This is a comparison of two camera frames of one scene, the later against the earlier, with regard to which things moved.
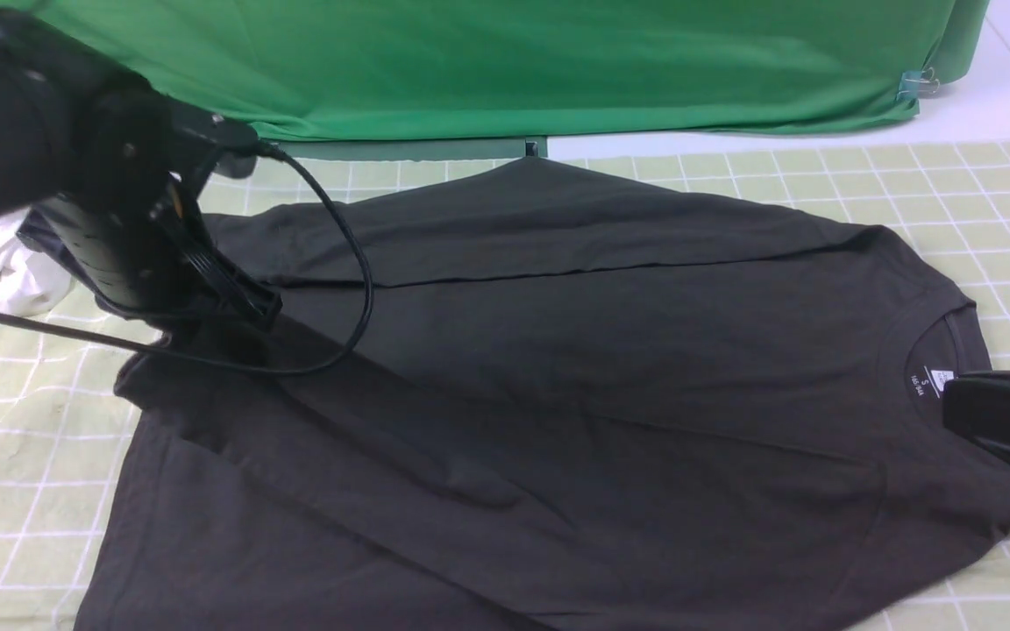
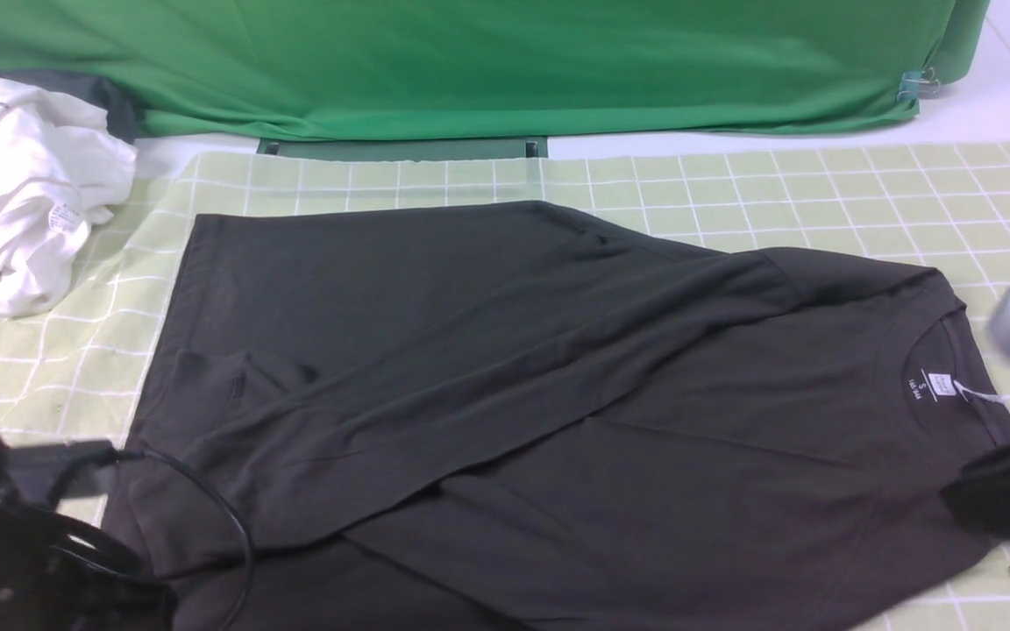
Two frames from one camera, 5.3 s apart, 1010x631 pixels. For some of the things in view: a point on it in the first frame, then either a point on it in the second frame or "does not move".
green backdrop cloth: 331,69 does not move
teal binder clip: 917,84 does not move
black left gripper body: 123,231 to 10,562
